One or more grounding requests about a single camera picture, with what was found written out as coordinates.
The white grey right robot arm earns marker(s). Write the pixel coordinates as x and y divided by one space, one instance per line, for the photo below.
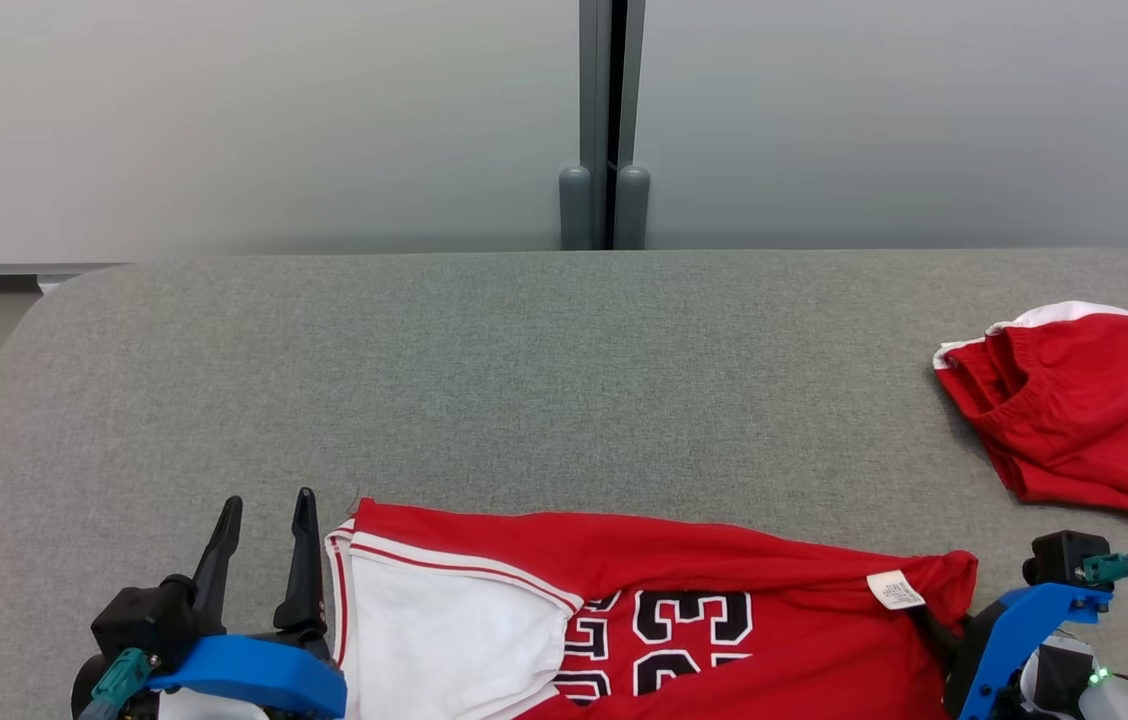
1124 705

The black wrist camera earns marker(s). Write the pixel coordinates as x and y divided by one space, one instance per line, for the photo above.
1064 558
139 620

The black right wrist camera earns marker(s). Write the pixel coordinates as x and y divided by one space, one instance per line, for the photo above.
1064 558

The blue banded left gripper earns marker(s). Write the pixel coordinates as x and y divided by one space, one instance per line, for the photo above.
264 675

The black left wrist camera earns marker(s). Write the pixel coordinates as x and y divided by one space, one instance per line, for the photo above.
139 620

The blue banded right gripper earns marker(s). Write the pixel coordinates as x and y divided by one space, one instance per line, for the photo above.
1009 630

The grey partition frame post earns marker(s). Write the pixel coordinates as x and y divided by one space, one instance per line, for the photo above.
596 80
634 200

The red shorts white trim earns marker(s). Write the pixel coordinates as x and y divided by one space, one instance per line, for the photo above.
1084 410

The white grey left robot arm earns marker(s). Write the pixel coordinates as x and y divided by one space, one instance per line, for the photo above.
204 708

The red white basketball jersey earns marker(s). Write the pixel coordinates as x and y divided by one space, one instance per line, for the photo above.
774 650

